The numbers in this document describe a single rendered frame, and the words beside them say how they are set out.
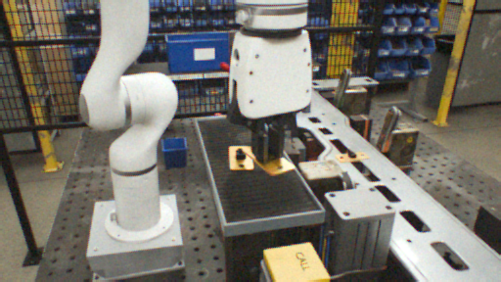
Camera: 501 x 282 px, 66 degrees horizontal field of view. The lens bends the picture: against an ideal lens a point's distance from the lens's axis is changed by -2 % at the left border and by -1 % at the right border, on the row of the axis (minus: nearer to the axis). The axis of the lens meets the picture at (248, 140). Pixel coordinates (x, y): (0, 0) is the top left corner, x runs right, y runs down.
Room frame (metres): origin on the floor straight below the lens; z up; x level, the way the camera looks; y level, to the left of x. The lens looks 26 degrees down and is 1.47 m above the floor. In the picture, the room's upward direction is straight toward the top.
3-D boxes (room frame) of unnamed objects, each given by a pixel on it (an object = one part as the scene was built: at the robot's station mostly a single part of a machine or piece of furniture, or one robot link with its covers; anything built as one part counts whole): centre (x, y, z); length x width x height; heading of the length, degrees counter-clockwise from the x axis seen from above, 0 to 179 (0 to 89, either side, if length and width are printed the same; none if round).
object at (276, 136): (0.49, -0.05, 1.25); 0.03 x 0.03 x 0.07; 29
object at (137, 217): (0.89, 0.31, 0.88); 0.19 x 0.19 x 0.18
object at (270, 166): (0.48, -0.03, 1.22); 0.08 x 0.04 x 0.01; 29
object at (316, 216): (0.59, 0.01, 1.16); 0.37 x 0.14 x 0.02; 13
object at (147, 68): (1.72, 0.13, 1.01); 0.90 x 0.22 x 0.03; 103
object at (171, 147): (1.40, 0.30, 0.74); 0.11 x 0.10 x 0.09; 13
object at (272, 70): (0.48, -0.03, 1.35); 0.10 x 0.07 x 0.11; 119
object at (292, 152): (0.75, -0.08, 0.90); 0.05 x 0.05 x 0.40; 13
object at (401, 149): (0.99, -0.43, 0.87); 0.12 x 0.09 x 0.35; 103
